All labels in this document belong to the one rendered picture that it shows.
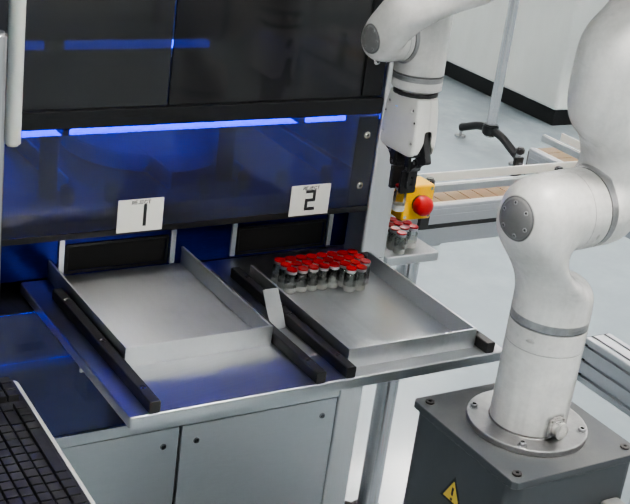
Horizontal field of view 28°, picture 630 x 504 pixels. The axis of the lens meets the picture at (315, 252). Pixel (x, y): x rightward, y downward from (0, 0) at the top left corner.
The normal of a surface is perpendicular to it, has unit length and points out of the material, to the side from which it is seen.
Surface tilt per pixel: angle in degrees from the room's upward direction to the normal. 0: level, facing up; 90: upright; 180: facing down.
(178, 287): 0
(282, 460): 90
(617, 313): 0
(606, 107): 100
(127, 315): 0
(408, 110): 87
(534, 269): 129
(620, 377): 90
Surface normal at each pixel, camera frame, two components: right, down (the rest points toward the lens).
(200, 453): 0.51, 0.39
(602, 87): -0.32, 0.36
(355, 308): 0.13, -0.92
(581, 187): 0.45, -0.53
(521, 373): -0.62, 0.22
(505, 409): -0.77, 0.15
